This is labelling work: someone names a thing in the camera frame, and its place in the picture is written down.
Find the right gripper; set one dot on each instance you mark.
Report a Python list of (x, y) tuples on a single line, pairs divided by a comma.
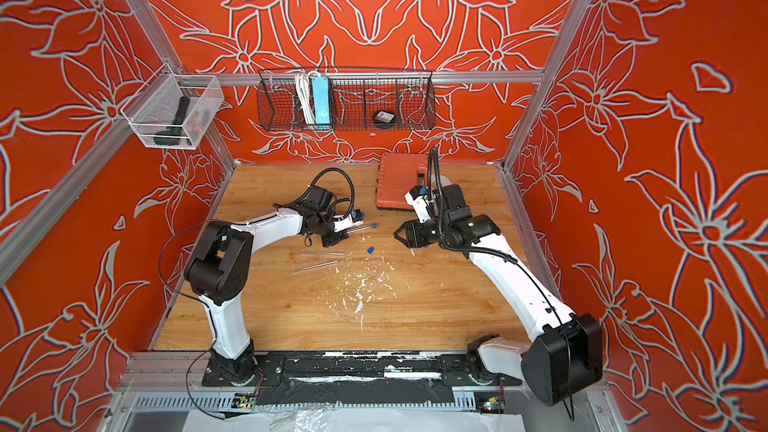
[(414, 231)]

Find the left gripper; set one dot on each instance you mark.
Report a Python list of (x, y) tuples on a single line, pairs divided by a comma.
[(337, 237)]

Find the glass test tube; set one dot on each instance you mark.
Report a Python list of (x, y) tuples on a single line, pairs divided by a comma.
[(316, 266), (322, 253), (360, 229)]

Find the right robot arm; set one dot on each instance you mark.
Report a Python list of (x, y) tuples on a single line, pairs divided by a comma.
[(564, 355)]

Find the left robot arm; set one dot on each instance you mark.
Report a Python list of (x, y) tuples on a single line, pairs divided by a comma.
[(218, 267)]

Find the orange tool case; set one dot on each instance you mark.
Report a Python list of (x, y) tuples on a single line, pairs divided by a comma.
[(398, 173)]

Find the small black device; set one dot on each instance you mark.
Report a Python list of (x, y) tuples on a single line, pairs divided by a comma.
[(384, 118)]

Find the light blue box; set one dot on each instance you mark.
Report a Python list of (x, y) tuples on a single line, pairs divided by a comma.
[(321, 98)]

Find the dark green tool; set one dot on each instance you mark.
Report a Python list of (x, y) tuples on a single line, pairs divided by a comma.
[(171, 135)]

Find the clear acrylic box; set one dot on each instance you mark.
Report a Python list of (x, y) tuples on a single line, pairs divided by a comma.
[(153, 105)]

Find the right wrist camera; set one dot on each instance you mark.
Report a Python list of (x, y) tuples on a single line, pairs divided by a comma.
[(418, 199)]

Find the black wire basket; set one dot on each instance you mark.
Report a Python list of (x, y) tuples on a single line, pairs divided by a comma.
[(285, 99)]

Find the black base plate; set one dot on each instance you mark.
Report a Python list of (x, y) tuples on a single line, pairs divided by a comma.
[(362, 378)]

